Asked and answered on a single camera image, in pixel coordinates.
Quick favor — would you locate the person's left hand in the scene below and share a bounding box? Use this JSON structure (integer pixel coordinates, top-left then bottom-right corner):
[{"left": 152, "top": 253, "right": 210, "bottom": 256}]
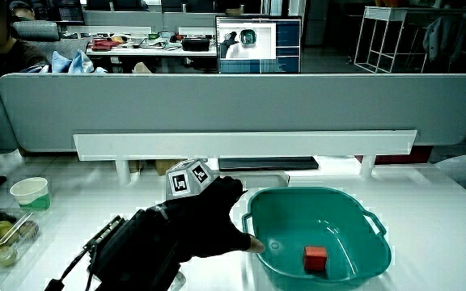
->
[{"left": 158, "top": 158, "right": 265, "bottom": 260}]

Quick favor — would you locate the red block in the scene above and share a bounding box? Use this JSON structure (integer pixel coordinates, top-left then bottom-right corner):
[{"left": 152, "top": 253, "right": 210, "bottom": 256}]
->
[{"left": 303, "top": 245, "right": 328, "bottom": 272}]

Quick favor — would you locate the brown cardboard box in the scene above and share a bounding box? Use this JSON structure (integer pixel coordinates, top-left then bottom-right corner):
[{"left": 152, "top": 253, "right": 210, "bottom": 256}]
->
[{"left": 153, "top": 158, "right": 184, "bottom": 176}]

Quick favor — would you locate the white desk shelf riser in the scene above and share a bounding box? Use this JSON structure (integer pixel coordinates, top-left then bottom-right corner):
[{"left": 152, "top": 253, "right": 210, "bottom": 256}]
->
[{"left": 72, "top": 129, "right": 418, "bottom": 185}]

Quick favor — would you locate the teal plastic basin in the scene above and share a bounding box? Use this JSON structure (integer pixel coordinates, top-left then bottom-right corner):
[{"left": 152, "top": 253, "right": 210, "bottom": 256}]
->
[{"left": 241, "top": 186, "right": 393, "bottom": 291}]

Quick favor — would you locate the long grey desk partition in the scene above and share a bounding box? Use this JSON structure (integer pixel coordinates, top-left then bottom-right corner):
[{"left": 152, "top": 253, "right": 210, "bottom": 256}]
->
[{"left": 0, "top": 73, "right": 466, "bottom": 154}]

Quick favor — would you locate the white and green paper cup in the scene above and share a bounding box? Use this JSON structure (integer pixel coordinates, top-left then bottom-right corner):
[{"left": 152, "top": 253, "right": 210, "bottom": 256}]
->
[{"left": 9, "top": 176, "right": 52, "bottom": 212}]

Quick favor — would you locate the white background desk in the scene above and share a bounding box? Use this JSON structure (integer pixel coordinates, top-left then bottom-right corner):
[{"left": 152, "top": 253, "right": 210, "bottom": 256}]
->
[{"left": 85, "top": 33, "right": 218, "bottom": 58}]

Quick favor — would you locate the black box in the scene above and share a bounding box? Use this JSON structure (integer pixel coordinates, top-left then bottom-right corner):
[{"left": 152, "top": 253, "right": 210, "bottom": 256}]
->
[{"left": 180, "top": 36, "right": 211, "bottom": 53}]

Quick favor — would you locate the clear plastic fruit container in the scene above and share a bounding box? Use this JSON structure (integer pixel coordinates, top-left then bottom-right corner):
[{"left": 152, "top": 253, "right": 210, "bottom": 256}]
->
[{"left": 0, "top": 207, "right": 40, "bottom": 268}]

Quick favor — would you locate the computer monitor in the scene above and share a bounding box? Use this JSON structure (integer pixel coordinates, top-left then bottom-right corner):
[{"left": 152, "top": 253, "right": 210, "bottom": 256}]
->
[{"left": 214, "top": 15, "right": 303, "bottom": 75}]

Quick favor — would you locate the red tray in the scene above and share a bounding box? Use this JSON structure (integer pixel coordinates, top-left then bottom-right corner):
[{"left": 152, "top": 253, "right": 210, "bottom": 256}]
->
[{"left": 90, "top": 38, "right": 121, "bottom": 53}]

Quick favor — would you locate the blue cloth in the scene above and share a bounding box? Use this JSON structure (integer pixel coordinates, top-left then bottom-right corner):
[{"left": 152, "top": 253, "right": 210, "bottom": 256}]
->
[{"left": 22, "top": 49, "right": 108, "bottom": 75}]

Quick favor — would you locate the grey chair headrest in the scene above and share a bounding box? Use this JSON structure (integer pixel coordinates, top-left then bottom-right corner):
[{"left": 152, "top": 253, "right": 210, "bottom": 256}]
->
[{"left": 11, "top": 19, "right": 61, "bottom": 43}]

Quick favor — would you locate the white metal rack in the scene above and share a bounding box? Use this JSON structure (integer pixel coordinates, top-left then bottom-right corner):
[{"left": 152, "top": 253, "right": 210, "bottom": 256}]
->
[{"left": 353, "top": 5, "right": 430, "bottom": 74}]

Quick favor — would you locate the grey hanging jacket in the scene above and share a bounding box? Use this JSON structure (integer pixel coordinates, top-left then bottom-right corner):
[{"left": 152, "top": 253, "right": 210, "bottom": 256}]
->
[{"left": 422, "top": 15, "right": 465, "bottom": 62}]

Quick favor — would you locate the black cable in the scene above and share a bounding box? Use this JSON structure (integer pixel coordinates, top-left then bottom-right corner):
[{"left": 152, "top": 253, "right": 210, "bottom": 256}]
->
[{"left": 43, "top": 241, "right": 99, "bottom": 291}]

